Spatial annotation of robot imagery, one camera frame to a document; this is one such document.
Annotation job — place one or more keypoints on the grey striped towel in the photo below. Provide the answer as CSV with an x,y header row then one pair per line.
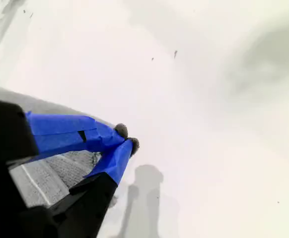
x,y
55,173

